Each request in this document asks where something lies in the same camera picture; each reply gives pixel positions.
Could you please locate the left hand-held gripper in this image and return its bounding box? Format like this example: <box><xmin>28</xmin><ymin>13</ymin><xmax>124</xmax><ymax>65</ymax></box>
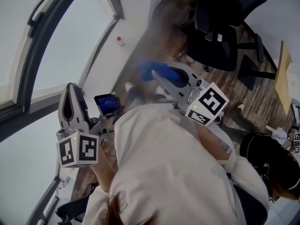
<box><xmin>55</xmin><ymin>82</ymin><xmax>111</xmax><ymax>168</ymax></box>

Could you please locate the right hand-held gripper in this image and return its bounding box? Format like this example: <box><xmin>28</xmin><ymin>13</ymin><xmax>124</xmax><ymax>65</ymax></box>
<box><xmin>151</xmin><ymin>64</ymin><xmax>230</xmax><ymax>127</ymax></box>

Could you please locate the blue cleaning cloth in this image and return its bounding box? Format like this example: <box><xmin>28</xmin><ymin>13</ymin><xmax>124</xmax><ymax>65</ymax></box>
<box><xmin>137</xmin><ymin>59</ymin><xmax>181</xmax><ymax>83</ymax></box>

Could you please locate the person's left forearm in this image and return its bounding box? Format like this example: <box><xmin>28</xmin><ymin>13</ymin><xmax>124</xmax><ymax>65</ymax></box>
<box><xmin>90</xmin><ymin>135</ymin><xmax>118</xmax><ymax>193</ymax></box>

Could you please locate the person's right forearm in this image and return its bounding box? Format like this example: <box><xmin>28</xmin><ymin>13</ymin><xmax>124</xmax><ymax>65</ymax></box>
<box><xmin>196</xmin><ymin>125</ymin><xmax>233</xmax><ymax>161</ymax></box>

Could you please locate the black office chair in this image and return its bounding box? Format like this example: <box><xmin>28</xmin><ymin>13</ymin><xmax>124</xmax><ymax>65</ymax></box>
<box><xmin>55</xmin><ymin>183</ymin><xmax>99</xmax><ymax>225</ymax></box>
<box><xmin>186</xmin><ymin>0</ymin><xmax>277</xmax><ymax>91</ymax></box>

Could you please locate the person's white sweatshirt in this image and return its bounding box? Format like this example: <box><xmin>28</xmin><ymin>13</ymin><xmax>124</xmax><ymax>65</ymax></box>
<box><xmin>82</xmin><ymin>102</ymin><xmax>270</xmax><ymax>225</ymax></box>

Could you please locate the yellow cardboard box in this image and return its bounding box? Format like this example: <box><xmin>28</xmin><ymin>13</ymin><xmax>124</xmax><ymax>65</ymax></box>
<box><xmin>274</xmin><ymin>40</ymin><xmax>300</xmax><ymax>116</ymax></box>

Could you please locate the black window handle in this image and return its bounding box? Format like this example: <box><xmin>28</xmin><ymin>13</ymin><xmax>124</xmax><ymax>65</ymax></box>
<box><xmin>27</xmin><ymin>0</ymin><xmax>46</xmax><ymax>38</ymax></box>

